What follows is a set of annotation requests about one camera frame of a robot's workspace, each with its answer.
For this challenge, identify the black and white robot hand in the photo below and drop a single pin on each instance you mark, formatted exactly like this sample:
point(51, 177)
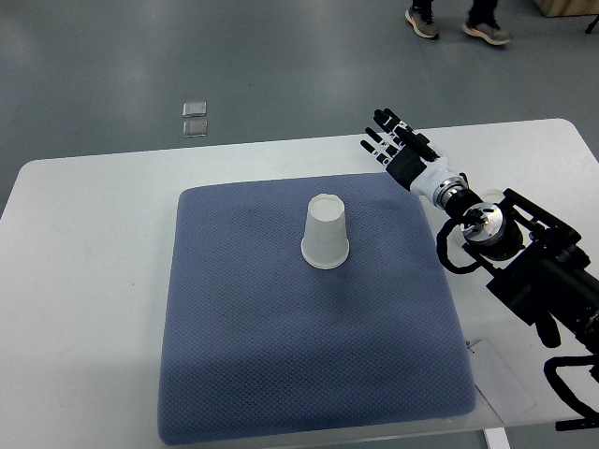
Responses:
point(410, 159)

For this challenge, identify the white paper cup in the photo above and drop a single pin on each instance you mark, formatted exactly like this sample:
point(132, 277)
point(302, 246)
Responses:
point(492, 195)
point(325, 244)

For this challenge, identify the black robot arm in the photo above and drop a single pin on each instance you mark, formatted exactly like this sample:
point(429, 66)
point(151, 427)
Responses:
point(537, 271)

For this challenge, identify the white paper cup on cushion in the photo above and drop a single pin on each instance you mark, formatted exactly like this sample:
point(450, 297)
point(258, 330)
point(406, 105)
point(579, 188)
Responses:
point(325, 244)

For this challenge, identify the left grey sneaker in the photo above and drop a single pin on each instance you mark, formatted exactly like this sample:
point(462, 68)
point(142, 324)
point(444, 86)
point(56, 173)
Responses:
point(422, 22)

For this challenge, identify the grey sneaker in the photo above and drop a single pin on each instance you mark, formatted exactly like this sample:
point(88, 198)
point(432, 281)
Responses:
point(422, 22)
point(491, 33)

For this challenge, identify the right grey sneaker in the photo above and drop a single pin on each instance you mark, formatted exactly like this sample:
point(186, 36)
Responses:
point(491, 33)

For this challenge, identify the wooden box corner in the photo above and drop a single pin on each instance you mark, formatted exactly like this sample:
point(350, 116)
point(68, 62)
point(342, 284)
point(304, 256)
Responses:
point(567, 8)

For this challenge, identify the upper metal floor plate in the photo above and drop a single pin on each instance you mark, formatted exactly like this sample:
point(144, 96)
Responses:
point(194, 109)

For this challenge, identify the black tripod foot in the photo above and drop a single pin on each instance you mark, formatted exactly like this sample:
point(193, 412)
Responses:
point(591, 25)

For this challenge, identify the white paper tag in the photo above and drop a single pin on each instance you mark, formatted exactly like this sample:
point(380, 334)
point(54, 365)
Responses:
point(496, 382)

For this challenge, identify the blue quilted cushion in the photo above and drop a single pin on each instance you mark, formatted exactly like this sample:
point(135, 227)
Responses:
point(258, 342)

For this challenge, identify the white table leg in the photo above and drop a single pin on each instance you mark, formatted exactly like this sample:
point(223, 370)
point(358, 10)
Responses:
point(496, 438)

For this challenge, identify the black table control panel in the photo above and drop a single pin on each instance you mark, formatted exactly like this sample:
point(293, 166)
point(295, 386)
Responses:
point(574, 425)

